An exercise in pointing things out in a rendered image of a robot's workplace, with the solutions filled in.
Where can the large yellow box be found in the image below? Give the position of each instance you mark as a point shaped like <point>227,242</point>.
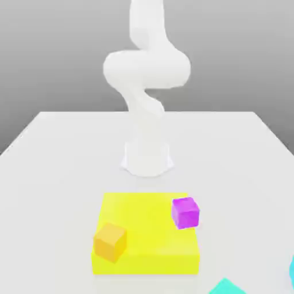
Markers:
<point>149,229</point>

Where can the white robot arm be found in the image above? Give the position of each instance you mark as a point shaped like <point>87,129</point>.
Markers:
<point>147,69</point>

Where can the small purple cube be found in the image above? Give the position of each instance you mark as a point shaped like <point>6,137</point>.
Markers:
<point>185,213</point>

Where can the small cyan cube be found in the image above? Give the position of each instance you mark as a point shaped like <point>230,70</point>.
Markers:
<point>226,287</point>
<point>292,269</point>

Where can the small orange cube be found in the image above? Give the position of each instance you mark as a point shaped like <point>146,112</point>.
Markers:
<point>110,242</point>

